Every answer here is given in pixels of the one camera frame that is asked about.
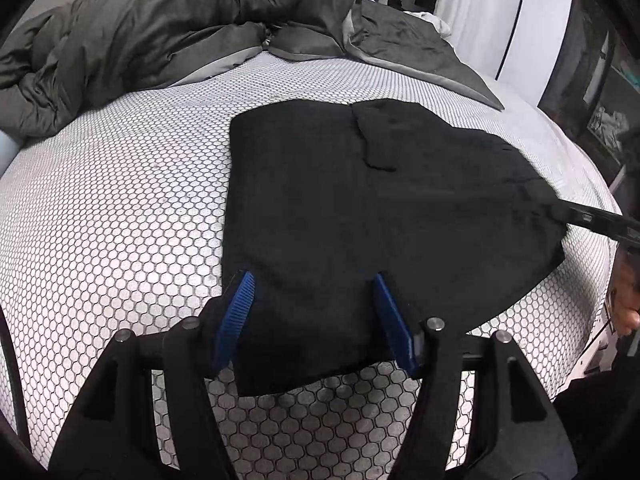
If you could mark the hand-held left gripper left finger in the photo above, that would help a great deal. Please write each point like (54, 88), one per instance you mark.
(235, 320)

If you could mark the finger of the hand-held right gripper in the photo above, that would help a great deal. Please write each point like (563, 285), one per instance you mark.
(590, 218)

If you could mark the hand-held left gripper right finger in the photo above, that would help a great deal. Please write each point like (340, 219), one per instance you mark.
(395, 325)

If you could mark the black pants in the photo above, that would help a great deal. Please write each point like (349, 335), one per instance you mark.
(350, 210)

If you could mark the person's right hand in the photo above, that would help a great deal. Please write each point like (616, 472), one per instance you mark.
(627, 305)

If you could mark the dark glass cabinet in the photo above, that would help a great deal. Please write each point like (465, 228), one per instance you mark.
(590, 85)

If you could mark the white wardrobe door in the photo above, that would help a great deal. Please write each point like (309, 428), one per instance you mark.
(540, 25)

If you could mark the white sheer curtain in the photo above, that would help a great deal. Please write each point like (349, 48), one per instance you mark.
(475, 5)

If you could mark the crumpled white sheet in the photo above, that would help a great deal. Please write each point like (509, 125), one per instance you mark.
(435, 22)

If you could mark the light blue pillow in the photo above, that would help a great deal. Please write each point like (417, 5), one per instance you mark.
(6, 150)

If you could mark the grey duvet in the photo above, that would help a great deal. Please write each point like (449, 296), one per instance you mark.
(150, 35)

